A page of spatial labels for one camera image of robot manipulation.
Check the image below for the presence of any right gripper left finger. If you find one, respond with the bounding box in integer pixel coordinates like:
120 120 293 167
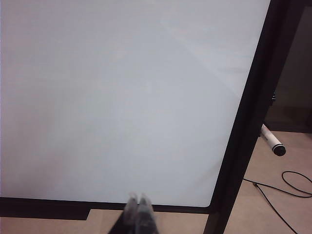
108 192 139 234

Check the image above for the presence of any whiteboard with black frame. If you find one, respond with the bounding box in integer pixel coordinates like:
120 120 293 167
0 0 305 234

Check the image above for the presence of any thin black floor cable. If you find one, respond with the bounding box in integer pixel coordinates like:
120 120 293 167
243 171 312 234

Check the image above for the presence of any white marker pen black cap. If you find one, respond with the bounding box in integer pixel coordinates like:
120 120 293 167
259 123 287 156

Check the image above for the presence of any black table edge rail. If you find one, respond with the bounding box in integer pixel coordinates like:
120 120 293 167
0 197 91 221

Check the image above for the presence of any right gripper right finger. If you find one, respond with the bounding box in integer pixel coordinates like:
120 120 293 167
136 193 160 234

